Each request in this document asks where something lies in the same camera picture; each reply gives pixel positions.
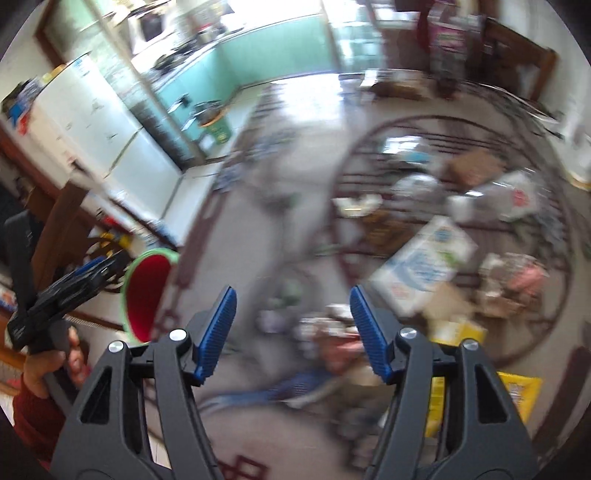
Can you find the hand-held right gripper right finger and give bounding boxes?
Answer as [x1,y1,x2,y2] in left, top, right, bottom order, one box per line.
[349,285,541,480]

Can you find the pink crumpled wrapper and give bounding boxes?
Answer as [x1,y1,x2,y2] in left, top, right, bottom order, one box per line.
[478,251,550,315]

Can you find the brown cardboard piece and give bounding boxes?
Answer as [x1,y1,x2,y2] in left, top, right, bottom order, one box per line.
[445,150,502,185]

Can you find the person's left forearm red sleeve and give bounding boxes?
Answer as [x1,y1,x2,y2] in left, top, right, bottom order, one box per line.
[10,367,77,469]

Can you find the pink printed box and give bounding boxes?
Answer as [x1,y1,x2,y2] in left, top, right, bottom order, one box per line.
[427,9,467,84]

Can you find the red bin green rim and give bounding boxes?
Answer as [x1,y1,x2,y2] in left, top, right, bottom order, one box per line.
[121,248,181,343]

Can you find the clear plastic bag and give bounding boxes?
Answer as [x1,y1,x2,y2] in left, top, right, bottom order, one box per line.
[480,171,546,222]

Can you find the blue plastic bag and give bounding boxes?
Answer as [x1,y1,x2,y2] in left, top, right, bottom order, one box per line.
[217,369,333,408]

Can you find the white and blue packet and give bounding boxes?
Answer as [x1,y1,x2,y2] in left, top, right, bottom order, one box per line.
[367,215,478,317]

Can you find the person's left hand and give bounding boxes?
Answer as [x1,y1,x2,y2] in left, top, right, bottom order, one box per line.
[21,327,92,398]

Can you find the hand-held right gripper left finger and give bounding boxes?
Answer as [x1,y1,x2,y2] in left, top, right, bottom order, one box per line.
[48,285,238,480]

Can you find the carved dark wooden chair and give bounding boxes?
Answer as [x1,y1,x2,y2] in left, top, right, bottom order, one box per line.
[28,178,93,296]

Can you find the white refrigerator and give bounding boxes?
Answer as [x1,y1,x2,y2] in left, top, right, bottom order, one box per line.
[28,53,185,247]

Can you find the green kitchen cabinets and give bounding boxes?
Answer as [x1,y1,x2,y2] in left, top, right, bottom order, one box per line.
[152,14,338,162]

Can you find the yellow packet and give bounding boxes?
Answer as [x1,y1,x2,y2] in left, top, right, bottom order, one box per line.
[425,318,543,439]

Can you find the wooden table floral cover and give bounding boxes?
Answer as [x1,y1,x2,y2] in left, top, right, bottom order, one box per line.
[148,69,583,480]

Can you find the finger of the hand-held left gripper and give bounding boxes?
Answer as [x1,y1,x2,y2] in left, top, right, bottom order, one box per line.
[33,250,131,325]

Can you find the green kitchen waste bin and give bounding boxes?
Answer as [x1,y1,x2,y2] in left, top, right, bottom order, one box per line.
[198,104,234,145]

